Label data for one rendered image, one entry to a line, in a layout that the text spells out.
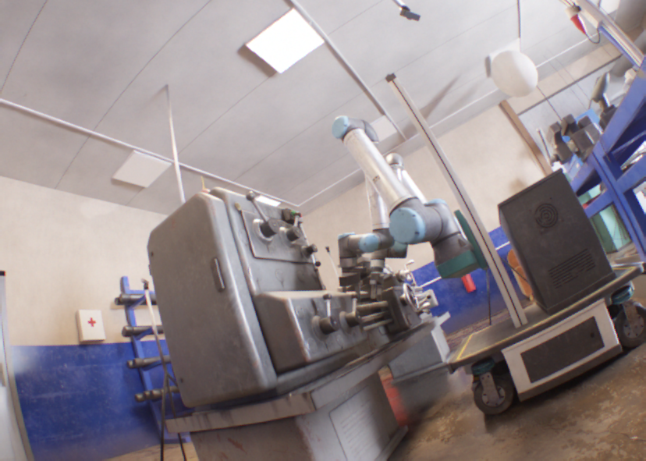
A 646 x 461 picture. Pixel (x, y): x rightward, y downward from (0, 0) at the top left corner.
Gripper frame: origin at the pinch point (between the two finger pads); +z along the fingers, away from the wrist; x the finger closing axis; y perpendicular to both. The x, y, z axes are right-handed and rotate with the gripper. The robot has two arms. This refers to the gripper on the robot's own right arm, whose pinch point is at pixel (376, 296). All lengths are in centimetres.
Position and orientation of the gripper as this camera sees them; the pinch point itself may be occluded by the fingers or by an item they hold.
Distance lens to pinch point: 207.6
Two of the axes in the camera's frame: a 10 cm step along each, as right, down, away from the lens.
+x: 4.0, 3.3, 8.6
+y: 9.1, -0.6, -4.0
